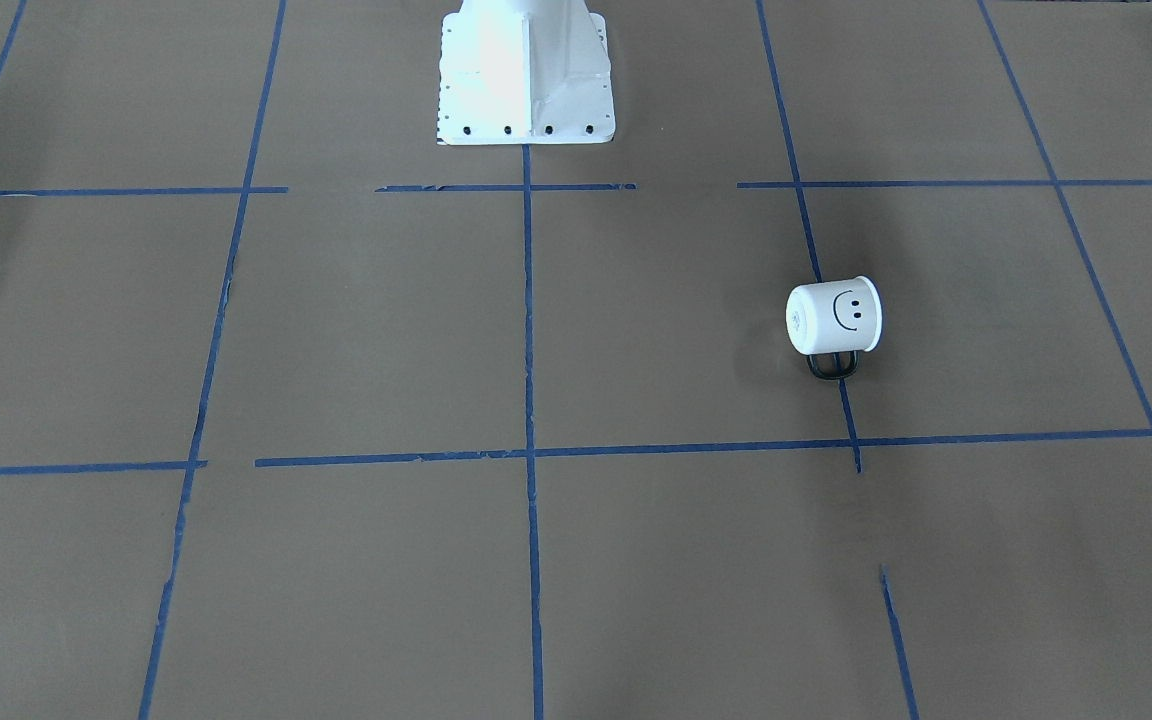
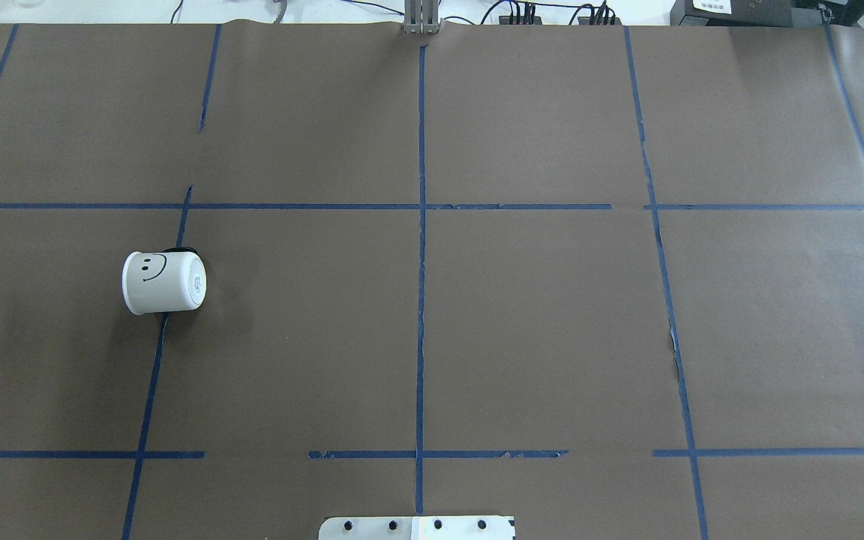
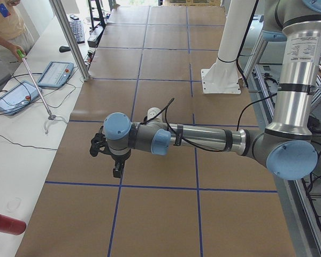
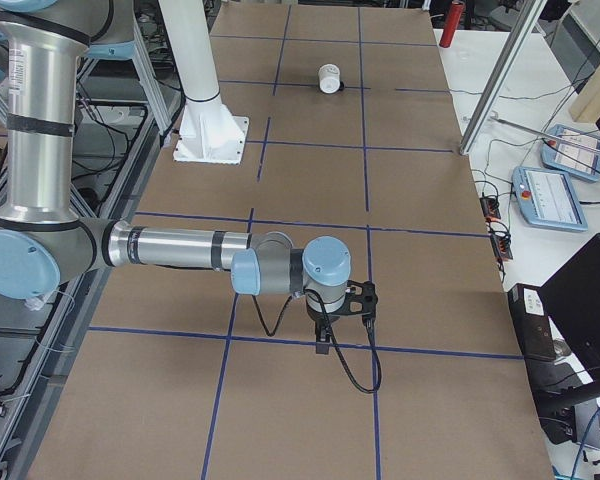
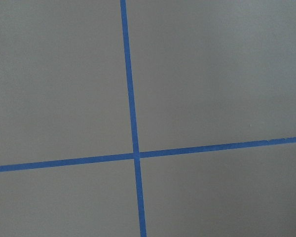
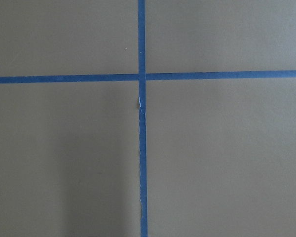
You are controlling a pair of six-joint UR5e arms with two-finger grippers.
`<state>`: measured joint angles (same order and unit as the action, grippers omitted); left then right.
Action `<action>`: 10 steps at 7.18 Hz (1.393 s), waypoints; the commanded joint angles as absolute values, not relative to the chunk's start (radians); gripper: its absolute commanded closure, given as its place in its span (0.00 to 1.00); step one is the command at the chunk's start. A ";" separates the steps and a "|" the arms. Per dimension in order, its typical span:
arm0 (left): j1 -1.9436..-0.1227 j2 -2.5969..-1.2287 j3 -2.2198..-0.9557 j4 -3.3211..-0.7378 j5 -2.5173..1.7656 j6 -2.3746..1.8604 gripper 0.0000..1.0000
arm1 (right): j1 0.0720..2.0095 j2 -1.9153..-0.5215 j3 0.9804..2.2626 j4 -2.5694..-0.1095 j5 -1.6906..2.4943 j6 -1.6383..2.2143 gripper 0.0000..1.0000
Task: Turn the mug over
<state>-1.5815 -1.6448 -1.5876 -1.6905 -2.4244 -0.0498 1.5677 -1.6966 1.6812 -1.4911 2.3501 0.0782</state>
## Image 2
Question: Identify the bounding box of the white smiley face mug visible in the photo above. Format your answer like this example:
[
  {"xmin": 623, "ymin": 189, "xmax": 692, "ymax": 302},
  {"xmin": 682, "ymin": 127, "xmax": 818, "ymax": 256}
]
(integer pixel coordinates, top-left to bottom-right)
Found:
[{"xmin": 121, "ymin": 247, "xmax": 207, "ymax": 315}]

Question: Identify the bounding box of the black power strip left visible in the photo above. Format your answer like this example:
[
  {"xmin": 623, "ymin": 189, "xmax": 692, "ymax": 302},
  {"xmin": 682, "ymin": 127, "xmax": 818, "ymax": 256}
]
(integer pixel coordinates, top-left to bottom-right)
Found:
[{"xmin": 499, "ymin": 11, "xmax": 543, "ymax": 26}]

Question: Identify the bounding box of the black power strip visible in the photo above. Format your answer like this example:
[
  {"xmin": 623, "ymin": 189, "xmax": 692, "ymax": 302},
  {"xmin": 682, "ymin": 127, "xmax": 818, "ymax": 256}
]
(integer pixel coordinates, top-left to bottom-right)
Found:
[
  {"xmin": 499, "ymin": 11, "xmax": 543, "ymax": 26},
  {"xmin": 575, "ymin": 11, "xmax": 622, "ymax": 26}
]

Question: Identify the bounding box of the black power strip right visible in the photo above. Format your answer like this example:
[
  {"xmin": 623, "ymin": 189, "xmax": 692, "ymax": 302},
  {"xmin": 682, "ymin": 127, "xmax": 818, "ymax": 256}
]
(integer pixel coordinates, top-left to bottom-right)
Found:
[{"xmin": 575, "ymin": 11, "xmax": 622, "ymax": 26}]

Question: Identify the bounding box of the black box with label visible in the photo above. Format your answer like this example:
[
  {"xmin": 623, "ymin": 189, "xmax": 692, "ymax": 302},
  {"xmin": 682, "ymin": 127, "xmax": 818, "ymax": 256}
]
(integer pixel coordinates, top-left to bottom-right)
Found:
[{"xmin": 669, "ymin": 1, "xmax": 794, "ymax": 28}]

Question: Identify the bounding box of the grey metal camera post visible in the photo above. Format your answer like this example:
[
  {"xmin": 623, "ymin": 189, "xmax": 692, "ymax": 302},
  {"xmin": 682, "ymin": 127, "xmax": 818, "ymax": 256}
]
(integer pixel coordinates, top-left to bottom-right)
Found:
[{"xmin": 403, "ymin": 0, "xmax": 442, "ymax": 35}]

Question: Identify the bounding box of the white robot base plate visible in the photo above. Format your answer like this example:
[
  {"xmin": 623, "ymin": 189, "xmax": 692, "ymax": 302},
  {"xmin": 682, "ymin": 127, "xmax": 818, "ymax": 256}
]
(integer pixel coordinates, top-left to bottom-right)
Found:
[{"xmin": 318, "ymin": 515, "xmax": 517, "ymax": 539}]

